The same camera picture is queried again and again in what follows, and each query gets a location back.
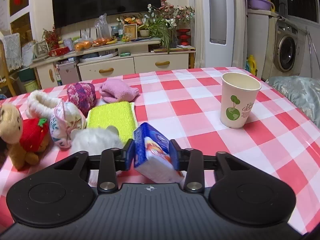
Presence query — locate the white fluffy plush toy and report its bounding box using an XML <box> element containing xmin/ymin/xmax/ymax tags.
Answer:
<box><xmin>70</xmin><ymin>126</ymin><xmax>124</xmax><ymax>155</ymax></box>

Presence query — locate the blue tissue pack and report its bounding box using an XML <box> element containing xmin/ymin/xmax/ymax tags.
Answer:
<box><xmin>134</xmin><ymin>122</ymin><xmax>184</xmax><ymax>183</ymax></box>

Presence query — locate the yellow green cleaning pad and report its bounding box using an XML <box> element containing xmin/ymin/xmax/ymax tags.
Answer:
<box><xmin>87</xmin><ymin>101</ymin><xmax>138</xmax><ymax>143</ymax></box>

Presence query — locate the pink cloth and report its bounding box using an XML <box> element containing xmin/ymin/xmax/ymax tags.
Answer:
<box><xmin>99</xmin><ymin>79</ymin><xmax>139</xmax><ymax>103</ymax></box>

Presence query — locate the floral fabric bundle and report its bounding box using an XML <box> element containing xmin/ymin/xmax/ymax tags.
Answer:
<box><xmin>49</xmin><ymin>100</ymin><xmax>86</xmax><ymax>149</ymax></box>

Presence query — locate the red white checkered tablecloth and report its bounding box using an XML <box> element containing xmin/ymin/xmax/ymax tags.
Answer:
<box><xmin>6</xmin><ymin>68</ymin><xmax>319</xmax><ymax>239</ymax></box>

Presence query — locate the purple knitted hat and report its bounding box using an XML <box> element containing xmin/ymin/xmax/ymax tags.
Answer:
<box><xmin>67</xmin><ymin>82</ymin><xmax>97</xmax><ymax>117</ymax></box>

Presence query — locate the paper cup green print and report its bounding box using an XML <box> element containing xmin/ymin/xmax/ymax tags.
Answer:
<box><xmin>220</xmin><ymin>72</ymin><xmax>261</xmax><ymax>128</ymax></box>

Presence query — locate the bear plush strawberry hat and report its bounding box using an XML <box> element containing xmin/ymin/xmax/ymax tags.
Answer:
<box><xmin>1</xmin><ymin>103</ymin><xmax>50</xmax><ymax>170</ymax></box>

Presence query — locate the cream tv cabinet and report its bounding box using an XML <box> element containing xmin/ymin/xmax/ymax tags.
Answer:
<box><xmin>30</xmin><ymin>38</ymin><xmax>196</xmax><ymax>89</ymax></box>

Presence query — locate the bag of oranges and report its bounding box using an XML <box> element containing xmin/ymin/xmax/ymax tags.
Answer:
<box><xmin>74</xmin><ymin>41</ymin><xmax>92</xmax><ymax>51</ymax></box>

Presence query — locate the red candle holder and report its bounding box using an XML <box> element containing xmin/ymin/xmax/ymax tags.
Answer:
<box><xmin>176</xmin><ymin>29</ymin><xmax>191</xmax><ymax>46</ymax></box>

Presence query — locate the framed picture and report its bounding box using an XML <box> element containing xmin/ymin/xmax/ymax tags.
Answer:
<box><xmin>124</xmin><ymin>24</ymin><xmax>138</xmax><ymax>40</ymax></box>

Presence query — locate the grey blue cushion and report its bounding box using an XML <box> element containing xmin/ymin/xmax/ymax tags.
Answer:
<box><xmin>266</xmin><ymin>76</ymin><xmax>320</xmax><ymax>128</ymax></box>

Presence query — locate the flower bouquet in vase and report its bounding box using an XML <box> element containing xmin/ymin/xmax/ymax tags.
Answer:
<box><xmin>137</xmin><ymin>0</ymin><xmax>195</xmax><ymax>53</ymax></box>

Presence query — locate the washing machine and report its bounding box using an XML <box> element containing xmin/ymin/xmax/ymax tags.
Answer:
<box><xmin>273</xmin><ymin>19</ymin><xmax>298</xmax><ymax>74</ymax></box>

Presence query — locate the white standing air conditioner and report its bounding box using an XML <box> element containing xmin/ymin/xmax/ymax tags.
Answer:
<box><xmin>203</xmin><ymin>0</ymin><xmax>235</xmax><ymax>67</ymax></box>

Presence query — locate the purple plastic basin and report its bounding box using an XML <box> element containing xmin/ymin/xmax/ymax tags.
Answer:
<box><xmin>247</xmin><ymin>0</ymin><xmax>272</xmax><ymax>11</ymax></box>

